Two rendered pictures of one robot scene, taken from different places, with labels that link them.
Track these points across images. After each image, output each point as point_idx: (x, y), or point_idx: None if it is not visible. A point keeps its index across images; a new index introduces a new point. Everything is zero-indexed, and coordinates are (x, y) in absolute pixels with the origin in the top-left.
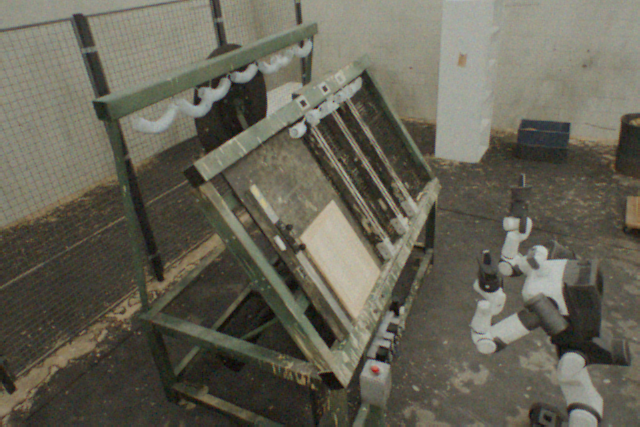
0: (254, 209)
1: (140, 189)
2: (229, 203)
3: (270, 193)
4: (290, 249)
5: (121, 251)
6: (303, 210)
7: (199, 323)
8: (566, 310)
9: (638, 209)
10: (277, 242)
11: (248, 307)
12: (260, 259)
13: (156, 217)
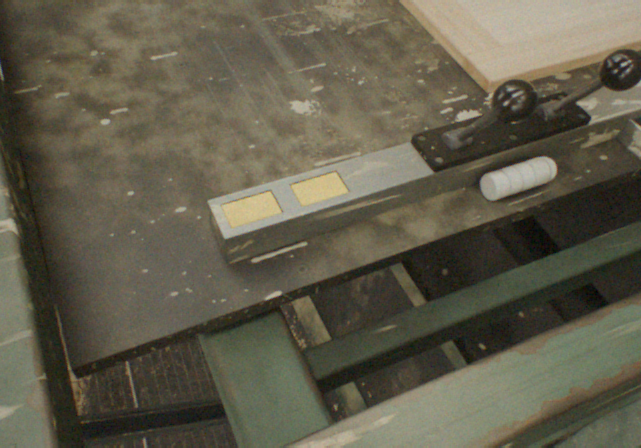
0: (333, 243)
1: (98, 412)
2: (269, 367)
3: (265, 138)
4: (557, 139)
5: (209, 438)
6: (363, 33)
7: (417, 371)
8: None
9: None
10: (517, 187)
11: (421, 267)
12: None
13: (167, 354)
